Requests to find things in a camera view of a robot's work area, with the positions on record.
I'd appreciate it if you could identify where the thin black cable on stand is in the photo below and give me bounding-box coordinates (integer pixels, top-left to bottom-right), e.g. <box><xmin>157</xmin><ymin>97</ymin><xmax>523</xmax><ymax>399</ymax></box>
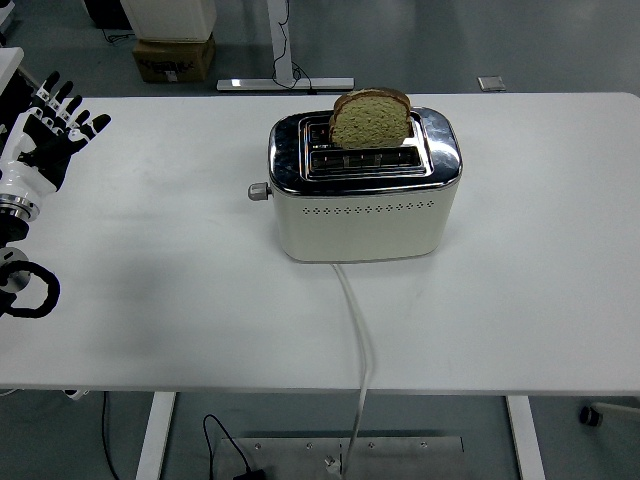
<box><xmin>272</xmin><ymin>0</ymin><xmax>319</xmax><ymax>95</ymax></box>

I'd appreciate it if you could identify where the chair leg with black caster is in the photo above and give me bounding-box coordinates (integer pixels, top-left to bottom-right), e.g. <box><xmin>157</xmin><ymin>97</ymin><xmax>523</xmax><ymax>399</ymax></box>
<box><xmin>579</xmin><ymin>401</ymin><xmax>640</xmax><ymax>429</ymax></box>

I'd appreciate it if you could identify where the white desk leg stand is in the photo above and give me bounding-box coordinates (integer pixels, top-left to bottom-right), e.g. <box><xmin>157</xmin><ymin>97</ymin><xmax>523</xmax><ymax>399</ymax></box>
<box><xmin>216</xmin><ymin>0</ymin><xmax>356</xmax><ymax>93</ymax></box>

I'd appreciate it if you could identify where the white side table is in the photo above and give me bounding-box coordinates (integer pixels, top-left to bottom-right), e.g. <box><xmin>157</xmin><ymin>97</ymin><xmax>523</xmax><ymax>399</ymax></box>
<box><xmin>0</xmin><ymin>47</ymin><xmax>26</xmax><ymax>94</ymax></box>

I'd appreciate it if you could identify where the white plastic bin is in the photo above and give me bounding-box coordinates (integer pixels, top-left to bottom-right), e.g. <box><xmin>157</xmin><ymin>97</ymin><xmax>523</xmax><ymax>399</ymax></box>
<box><xmin>119</xmin><ymin>0</ymin><xmax>218</xmax><ymax>43</ymax></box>

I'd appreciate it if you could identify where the grey metal plate with screws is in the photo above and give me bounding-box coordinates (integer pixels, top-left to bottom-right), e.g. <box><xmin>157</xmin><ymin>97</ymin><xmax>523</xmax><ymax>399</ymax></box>
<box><xmin>219</xmin><ymin>435</ymin><xmax>466</xmax><ymax>480</ymax></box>

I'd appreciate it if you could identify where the white power cord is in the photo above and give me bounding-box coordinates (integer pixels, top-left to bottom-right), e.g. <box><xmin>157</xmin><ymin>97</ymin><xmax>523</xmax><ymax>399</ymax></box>
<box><xmin>331</xmin><ymin>263</ymin><xmax>374</xmax><ymax>472</ymax></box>

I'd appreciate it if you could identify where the white table leg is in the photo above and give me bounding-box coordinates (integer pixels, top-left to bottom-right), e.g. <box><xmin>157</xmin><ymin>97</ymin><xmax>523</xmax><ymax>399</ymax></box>
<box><xmin>505</xmin><ymin>395</ymin><xmax>547</xmax><ymax>480</ymax></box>
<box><xmin>135</xmin><ymin>391</ymin><xmax>177</xmax><ymax>480</ymax></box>

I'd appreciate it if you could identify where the black box on floor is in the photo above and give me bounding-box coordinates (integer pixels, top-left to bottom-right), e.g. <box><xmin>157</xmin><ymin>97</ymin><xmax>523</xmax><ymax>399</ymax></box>
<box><xmin>82</xmin><ymin>0</ymin><xmax>133</xmax><ymax>31</ymax></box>

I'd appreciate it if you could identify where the thin black hanging cable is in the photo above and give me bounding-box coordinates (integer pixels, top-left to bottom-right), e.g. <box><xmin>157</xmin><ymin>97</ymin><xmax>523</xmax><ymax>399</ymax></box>
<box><xmin>101</xmin><ymin>391</ymin><xmax>122</xmax><ymax>480</ymax></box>

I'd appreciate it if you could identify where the brown bread slice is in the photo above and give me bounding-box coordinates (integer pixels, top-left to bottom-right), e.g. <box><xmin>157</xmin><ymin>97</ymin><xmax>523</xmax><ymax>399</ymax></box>
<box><xmin>328</xmin><ymin>87</ymin><xmax>414</xmax><ymax>150</ymax></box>

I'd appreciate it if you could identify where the cream and chrome toaster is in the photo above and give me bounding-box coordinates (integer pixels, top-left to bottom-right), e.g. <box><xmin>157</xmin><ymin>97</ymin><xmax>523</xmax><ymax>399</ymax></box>
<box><xmin>268</xmin><ymin>106</ymin><xmax>464</xmax><ymax>263</ymax></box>

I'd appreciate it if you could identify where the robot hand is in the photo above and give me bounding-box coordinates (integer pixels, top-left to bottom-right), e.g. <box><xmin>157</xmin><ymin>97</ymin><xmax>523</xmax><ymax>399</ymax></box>
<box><xmin>0</xmin><ymin>71</ymin><xmax>113</xmax><ymax>200</ymax></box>

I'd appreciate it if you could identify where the brown cardboard box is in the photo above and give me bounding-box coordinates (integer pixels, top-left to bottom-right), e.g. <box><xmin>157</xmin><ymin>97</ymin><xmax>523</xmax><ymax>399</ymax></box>
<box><xmin>132</xmin><ymin>33</ymin><xmax>217</xmax><ymax>84</ymax></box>

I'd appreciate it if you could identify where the black cable with adapter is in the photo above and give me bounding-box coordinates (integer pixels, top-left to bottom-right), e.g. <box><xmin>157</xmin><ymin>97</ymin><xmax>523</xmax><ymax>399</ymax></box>
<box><xmin>202</xmin><ymin>413</ymin><xmax>269</xmax><ymax>480</ymax></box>

